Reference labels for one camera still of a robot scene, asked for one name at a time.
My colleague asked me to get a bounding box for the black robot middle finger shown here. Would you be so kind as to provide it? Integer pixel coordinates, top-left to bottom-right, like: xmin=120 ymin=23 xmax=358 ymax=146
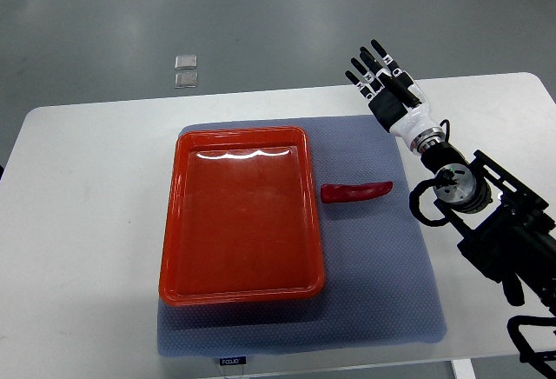
xmin=360 ymin=46 xmax=391 ymax=79

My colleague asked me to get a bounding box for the white table leg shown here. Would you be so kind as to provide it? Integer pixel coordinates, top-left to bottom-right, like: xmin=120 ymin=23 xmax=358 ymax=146
xmin=450 ymin=358 xmax=476 ymax=379

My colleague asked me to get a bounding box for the red pepper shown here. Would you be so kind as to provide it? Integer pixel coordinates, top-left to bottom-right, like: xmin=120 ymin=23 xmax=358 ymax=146
xmin=320 ymin=181 xmax=394 ymax=203

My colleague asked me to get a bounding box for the upper metal floor plate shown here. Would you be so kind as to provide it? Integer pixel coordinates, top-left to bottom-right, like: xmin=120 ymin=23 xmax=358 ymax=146
xmin=175 ymin=54 xmax=197 ymax=70

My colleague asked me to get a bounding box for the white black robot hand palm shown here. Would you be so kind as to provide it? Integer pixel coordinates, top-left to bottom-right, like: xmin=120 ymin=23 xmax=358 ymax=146
xmin=368 ymin=74 xmax=441 ymax=152

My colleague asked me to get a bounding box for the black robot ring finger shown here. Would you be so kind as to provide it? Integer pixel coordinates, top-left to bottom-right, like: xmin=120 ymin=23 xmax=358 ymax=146
xmin=350 ymin=57 xmax=384 ymax=92

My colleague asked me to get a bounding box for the blue-grey mesh mat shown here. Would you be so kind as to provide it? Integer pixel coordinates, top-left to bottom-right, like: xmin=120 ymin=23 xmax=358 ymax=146
xmin=157 ymin=115 xmax=447 ymax=358

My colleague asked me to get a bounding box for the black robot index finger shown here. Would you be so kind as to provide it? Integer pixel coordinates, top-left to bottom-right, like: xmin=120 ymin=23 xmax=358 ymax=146
xmin=370 ymin=39 xmax=402 ymax=76

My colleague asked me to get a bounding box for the red plastic tray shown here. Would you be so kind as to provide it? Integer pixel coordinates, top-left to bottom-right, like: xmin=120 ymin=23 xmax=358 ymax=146
xmin=159 ymin=126 xmax=325 ymax=307

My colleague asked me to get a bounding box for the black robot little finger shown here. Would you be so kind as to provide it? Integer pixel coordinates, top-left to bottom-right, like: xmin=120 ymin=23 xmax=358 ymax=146
xmin=345 ymin=70 xmax=374 ymax=100

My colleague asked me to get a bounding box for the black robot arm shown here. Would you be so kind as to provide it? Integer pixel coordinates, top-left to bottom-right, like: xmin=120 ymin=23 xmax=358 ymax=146
xmin=345 ymin=40 xmax=555 ymax=312

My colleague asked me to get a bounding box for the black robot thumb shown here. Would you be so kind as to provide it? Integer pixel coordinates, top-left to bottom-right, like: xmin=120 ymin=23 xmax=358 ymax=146
xmin=380 ymin=69 xmax=420 ymax=107

